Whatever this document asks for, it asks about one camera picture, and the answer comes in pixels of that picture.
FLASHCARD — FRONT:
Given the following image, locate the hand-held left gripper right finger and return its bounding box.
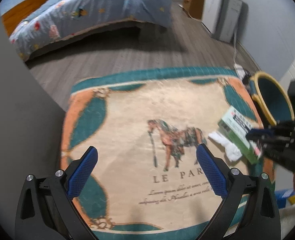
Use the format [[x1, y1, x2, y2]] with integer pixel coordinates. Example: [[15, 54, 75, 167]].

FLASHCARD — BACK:
[[195, 143, 281, 240]]

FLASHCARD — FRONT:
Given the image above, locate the green and white box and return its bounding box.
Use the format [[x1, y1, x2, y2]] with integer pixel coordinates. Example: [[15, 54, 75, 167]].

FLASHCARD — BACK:
[[217, 106, 264, 165]]

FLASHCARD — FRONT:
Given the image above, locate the grey and white cabinet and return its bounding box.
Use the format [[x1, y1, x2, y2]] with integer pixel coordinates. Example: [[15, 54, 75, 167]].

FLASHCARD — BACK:
[[202, 0, 244, 43]]

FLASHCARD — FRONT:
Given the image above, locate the white fluffy cloth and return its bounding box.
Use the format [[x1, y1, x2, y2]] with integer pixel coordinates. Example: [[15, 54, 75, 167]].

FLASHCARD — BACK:
[[279, 200, 295, 240]]

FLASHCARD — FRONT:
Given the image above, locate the teal bin with yellow rim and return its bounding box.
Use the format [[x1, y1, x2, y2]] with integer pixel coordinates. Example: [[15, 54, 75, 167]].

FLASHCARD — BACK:
[[249, 72, 295, 128]]

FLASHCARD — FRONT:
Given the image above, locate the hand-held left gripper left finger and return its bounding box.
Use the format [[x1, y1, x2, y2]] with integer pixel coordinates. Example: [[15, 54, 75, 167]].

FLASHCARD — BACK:
[[15, 146, 99, 240]]

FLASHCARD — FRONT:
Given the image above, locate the horse print mat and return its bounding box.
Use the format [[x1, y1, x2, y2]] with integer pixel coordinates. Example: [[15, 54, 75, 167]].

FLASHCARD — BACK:
[[60, 66, 276, 240]]

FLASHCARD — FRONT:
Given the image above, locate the blue and yellow packet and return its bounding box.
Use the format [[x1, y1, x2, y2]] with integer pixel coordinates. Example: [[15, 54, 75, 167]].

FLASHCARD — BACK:
[[274, 189, 295, 206]]

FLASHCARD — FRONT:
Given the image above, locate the wooden headboard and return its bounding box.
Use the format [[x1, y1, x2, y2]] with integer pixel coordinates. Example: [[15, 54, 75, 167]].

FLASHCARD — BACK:
[[1, 0, 60, 37]]

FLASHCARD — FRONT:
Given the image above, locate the bed with blue printed blanket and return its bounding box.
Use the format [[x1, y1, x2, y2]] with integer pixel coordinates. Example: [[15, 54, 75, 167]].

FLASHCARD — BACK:
[[9, 0, 174, 62]]

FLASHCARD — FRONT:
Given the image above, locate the white power strip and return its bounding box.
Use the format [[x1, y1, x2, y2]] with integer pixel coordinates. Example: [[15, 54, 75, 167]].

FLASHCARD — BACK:
[[234, 64, 251, 79]]

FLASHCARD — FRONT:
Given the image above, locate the white power cable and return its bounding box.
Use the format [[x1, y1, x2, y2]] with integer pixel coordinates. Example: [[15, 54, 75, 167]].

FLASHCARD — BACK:
[[232, 27, 239, 67]]

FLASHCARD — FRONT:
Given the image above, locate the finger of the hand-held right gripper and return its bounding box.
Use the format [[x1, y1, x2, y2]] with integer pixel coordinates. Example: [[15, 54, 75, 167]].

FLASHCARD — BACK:
[[246, 121, 295, 142], [254, 137, 293, 155]]

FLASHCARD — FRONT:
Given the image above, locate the white tissue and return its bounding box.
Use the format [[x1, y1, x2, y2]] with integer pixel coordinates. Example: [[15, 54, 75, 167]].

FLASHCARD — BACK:
[[208, 131, 243, 163]]

